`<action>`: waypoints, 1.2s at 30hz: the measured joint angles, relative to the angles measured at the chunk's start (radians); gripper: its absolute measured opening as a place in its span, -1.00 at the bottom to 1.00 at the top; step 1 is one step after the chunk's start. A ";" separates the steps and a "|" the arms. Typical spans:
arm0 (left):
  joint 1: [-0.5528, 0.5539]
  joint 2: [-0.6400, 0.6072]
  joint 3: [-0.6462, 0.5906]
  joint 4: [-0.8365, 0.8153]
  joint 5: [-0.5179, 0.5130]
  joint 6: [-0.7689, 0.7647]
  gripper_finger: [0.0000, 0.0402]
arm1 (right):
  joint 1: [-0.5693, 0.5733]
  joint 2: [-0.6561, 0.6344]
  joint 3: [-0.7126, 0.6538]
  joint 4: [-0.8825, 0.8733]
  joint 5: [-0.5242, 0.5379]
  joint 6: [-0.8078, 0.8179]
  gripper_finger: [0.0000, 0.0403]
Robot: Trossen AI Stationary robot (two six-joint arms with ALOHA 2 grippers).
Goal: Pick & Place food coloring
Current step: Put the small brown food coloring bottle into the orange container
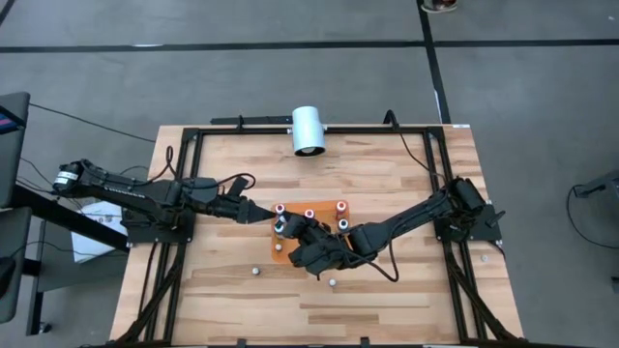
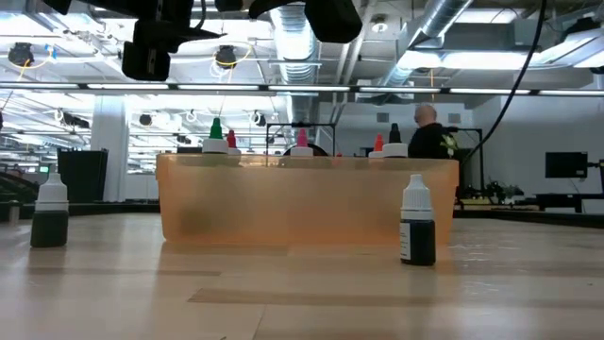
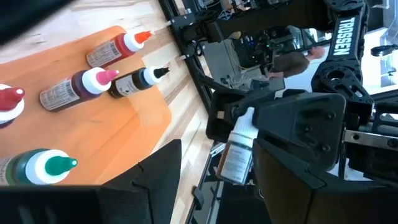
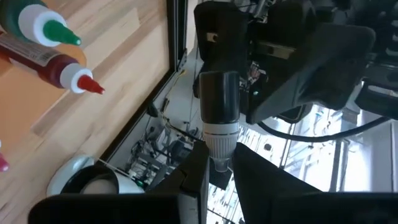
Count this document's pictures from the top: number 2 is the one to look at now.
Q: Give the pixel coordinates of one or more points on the long ceiling light strip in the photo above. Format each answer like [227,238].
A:
[217,87]

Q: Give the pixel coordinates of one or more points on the black round ceiling device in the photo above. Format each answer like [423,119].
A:
[225,56]

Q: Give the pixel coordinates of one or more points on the orange translucent plastic tray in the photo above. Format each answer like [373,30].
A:
[307,203]

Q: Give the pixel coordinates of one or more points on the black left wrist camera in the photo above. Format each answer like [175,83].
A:
[146,61]

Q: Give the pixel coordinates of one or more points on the silver slanted ventilation duct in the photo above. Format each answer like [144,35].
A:
[439,14]

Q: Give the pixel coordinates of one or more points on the black wall monitor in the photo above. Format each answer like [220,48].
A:
[566,165]

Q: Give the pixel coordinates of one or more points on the white building column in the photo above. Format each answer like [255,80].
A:
[111,151]

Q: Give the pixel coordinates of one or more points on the pink-capped food coloring bottle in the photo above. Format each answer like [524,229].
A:
[302,138]

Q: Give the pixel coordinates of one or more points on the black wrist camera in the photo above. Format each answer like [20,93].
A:
[146,61]
[335,21]

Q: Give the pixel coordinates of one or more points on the black cabinet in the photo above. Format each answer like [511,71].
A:
[85,177]

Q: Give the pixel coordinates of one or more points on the orange-capped food coloring bottle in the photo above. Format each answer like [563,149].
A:
[378,141]

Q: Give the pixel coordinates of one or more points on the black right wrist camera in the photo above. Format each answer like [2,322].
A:
[335,21]

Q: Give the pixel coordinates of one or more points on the silver ribbed ventilation duct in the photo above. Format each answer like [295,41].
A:
[295,71]

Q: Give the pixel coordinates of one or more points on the red-capped food coloring bottle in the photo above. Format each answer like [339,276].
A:
[231,139]

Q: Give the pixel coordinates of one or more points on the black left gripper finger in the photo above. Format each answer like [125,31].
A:
[203,34]

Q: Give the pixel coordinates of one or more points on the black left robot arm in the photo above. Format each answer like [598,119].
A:
[141,7]

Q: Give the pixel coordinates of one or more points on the person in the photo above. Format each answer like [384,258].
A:
[427,141]

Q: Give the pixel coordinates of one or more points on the green-capped food coloring bottle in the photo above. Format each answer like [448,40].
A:
[215,130]

